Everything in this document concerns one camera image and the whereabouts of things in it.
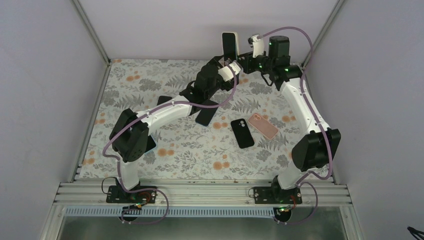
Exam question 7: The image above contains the beige phone case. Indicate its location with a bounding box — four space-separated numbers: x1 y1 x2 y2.
221 31 241 62

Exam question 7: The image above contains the black smartphone from pink case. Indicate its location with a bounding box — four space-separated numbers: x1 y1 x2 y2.
195 108 218 127

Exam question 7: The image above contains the pink phone case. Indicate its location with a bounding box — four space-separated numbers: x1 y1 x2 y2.
247 113 279 140

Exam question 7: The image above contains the black phone light blue case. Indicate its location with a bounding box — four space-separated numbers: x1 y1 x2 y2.
144 135 157 154

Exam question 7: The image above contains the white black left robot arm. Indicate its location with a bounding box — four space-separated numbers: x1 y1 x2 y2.
102 57 243 203

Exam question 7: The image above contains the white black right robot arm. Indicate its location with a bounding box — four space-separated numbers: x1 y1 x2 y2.
238 34 341 204

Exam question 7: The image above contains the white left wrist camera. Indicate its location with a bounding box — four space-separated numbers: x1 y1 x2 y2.
218 61 242 82

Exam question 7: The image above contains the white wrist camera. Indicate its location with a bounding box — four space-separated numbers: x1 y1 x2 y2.
247 34 265 58
218 61 242 82

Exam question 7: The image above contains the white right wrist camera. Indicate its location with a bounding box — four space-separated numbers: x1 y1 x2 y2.
247 34 265 58

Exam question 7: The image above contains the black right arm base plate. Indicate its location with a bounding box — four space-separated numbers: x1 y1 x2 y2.
252 186 303 205

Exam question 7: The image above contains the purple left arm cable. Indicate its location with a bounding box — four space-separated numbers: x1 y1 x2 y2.
101 62 239 226

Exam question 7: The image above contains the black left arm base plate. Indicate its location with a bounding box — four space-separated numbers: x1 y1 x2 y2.
105 185 157 205

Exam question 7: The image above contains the aluminium rail frame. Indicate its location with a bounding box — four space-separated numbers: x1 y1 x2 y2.
39 0 365 240

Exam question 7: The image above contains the white slotted cable duct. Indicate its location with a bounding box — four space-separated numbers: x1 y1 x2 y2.
64 206 280 218

